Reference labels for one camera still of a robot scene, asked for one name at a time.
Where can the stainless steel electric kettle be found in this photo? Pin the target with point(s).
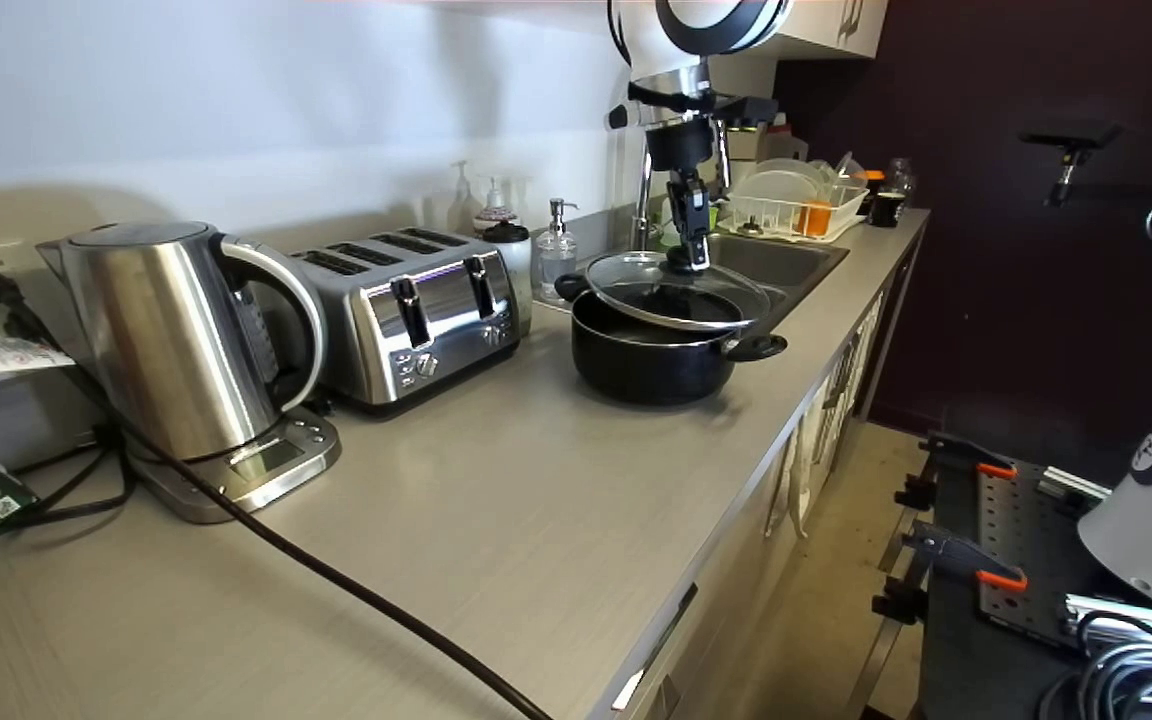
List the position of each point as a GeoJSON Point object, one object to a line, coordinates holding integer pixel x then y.
{"type": "Point", "coordinates": [171, 340]}

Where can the clear glass bottle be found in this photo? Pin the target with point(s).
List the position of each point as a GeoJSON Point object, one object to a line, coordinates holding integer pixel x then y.
{"type": "Point", "coordinates": [466, 201]}

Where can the beige lower cabinets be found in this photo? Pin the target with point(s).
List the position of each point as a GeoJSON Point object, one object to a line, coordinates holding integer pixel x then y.
{"type": "Point", "coordinates": [790, 533]}

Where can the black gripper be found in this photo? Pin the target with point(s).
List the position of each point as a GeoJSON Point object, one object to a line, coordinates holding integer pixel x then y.
{"type": "Point", "coordinates": [681, 149]}

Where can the steel kettle base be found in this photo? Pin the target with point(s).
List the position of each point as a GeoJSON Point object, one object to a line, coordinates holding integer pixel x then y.
{"type": "Point", "coordinates": [268, 460]}

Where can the white jar with black lid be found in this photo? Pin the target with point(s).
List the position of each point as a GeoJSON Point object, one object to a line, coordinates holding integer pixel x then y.
{"type": "Point", "coordinates": [511, 261]}

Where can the glass lid with black knob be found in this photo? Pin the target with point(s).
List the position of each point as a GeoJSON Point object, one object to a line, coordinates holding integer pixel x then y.
{"type": "Point", "coordinates": [642, 290]}

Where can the orange cup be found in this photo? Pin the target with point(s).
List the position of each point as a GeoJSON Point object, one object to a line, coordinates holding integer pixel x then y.
{"type": "Point", "coordinates": [813, 223]}

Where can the perforated metal plate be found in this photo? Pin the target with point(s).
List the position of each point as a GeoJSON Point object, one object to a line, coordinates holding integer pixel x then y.
{"type": "Point", "coordinates": [1022, 545]}

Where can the white upper cabinet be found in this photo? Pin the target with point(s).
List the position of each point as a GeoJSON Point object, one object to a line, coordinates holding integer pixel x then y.
{"type": "Point", "coordinates": [841, 23]}

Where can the white dish rack with dishes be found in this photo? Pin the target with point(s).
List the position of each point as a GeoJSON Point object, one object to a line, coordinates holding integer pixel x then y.
{"type": "Point", "coordinates": [790, 186]}

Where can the clear soap pump dispenser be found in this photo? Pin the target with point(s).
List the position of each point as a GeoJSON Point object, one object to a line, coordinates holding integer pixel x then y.
{"type": "Point", "coordinates": [553, 261]}

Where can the small black object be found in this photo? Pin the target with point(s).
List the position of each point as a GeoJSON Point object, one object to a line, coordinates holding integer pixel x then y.
{"type": "Point", "coordinates": [885, 205]}

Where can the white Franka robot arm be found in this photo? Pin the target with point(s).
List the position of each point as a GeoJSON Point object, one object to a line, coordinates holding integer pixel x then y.
{"type": "Point", "coordinates": [700, 27]}

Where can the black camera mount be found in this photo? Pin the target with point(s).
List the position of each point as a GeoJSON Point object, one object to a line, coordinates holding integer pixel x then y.
{"type": "Point", "coordinates": [1071, 144]}

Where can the black cooking pot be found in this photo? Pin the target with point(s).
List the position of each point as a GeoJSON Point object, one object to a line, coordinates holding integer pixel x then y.
{"type": "Point", "coordinates": [651, 360]}

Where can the stainless steel four-slot toaster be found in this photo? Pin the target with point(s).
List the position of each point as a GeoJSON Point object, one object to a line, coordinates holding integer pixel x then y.
{"type": "Point", "coordinates": [408, 312]}

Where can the dark kitchen sink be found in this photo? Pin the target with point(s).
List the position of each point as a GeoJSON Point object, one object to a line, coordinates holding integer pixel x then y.
{"type": "Point", "coordinates": [790, 261]}

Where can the chrome kitchen faucet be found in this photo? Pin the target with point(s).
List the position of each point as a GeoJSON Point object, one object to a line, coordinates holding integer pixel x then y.
{"type": "Point", "coordinates": [642, 201]}

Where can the brown bottle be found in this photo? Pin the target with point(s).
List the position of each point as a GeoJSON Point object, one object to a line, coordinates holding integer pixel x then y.
{"type": "Point", "coordinates": [782, 141]}

